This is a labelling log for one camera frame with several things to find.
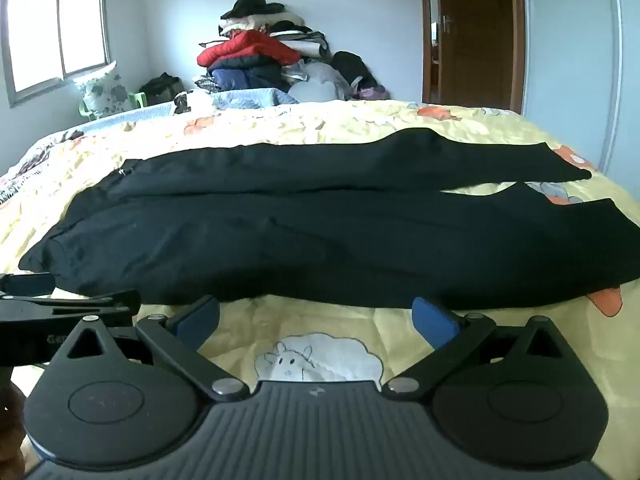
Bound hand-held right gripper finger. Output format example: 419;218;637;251
382;296;583;403

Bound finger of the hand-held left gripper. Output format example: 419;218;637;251
0;289;142;325
0;272;57;297

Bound black pants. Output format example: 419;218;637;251
17;127;640;311

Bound person's left hand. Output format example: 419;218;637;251
0;385;27;477

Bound patterned bed sheet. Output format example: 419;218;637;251
0;129;87;207

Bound floral pillow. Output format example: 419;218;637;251
72;60;133;120

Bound green plastic chair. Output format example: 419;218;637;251
77;91;148;121

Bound dark bag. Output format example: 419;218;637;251
139;72;184;106

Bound yellow printed blanket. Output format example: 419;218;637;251
0;97;640;461

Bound window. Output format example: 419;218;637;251
0;0;112;108

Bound light blue quilt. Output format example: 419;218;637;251
80;87;301;130

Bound black bag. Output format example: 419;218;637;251
330;51;379;93

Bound pile of clothes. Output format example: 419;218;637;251
192;0;332;95

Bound wooden door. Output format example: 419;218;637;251
434;0;516;107

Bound white wardrobe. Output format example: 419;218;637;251
520;0;640;182

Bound red jacket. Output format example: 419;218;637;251
196;30;302;69

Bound black jacket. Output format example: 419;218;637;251
220;0;287;22

